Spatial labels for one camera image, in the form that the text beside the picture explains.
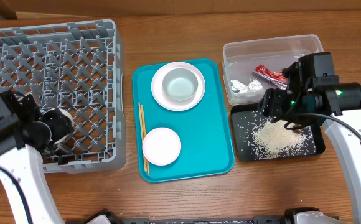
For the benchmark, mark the left wooden chopstick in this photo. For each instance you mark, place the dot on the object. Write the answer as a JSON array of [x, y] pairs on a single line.
[[143, 134]]

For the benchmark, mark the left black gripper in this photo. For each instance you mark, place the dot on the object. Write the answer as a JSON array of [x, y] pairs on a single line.
[[60, 128]]

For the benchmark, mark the white tissue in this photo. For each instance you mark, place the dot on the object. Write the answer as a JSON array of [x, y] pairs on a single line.
[[240, 88]]

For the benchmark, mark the grey-green bowl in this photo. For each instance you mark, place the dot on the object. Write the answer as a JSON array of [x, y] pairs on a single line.
[[180, 84]]

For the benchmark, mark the large white plate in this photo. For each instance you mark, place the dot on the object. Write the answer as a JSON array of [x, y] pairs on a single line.
[[162, 99]]

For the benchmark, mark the clear plastic bin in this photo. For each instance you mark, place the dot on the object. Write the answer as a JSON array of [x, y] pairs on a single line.
[[241, 58]]

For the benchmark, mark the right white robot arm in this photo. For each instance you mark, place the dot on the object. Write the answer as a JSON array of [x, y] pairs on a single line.
[[314, 96]]

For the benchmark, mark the white rice pile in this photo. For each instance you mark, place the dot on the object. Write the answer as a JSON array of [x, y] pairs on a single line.
[[277, 140]]

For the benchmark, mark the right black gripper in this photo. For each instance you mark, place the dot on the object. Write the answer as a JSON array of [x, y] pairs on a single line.
[[272, 102]]

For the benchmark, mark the teal plastic tray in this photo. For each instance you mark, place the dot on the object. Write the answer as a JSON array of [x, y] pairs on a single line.
[[204, 130]]

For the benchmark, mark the small pink-white plate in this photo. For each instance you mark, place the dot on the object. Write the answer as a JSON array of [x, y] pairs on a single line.
[[162, 146]]

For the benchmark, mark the red snack wrapper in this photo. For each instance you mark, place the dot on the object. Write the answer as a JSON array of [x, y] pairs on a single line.
[[274, 77]]

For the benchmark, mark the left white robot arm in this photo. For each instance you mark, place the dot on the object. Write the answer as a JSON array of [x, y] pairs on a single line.
[[25, 133]]

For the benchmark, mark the black waste tray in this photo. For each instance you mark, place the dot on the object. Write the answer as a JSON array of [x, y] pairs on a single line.
[[319, 146]]

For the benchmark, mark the grey dishwasher rack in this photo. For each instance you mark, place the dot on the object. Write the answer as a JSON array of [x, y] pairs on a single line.
[[77, 67]]

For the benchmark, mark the white cup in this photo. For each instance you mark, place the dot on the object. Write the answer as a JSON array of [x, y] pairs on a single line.
[[63, 125]]

